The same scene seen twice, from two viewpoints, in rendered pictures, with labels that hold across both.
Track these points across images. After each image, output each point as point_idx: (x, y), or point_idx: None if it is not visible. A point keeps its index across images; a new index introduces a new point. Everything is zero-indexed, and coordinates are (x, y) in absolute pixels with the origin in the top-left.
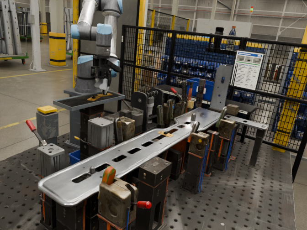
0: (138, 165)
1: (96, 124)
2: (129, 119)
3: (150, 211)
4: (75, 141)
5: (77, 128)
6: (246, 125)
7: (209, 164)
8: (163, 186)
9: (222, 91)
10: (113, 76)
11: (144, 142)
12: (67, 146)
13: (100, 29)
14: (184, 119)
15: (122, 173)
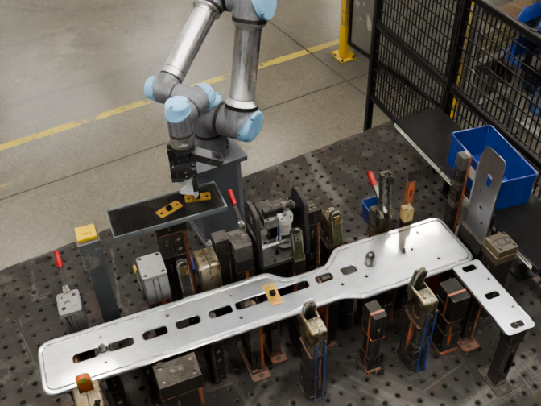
0: (167, 355)
1: (139, 271)
2: (211, 259)
3: None
4: (197, 224)
5: None
6: (483, 308)
7: (370, 357)
8: (192, 397)
9: (486, 203)
10: (245, 142)
11: (218, 307)
12: (190, 225)
13: (166, 114)
14: (353, 258)
15: (134, 364)
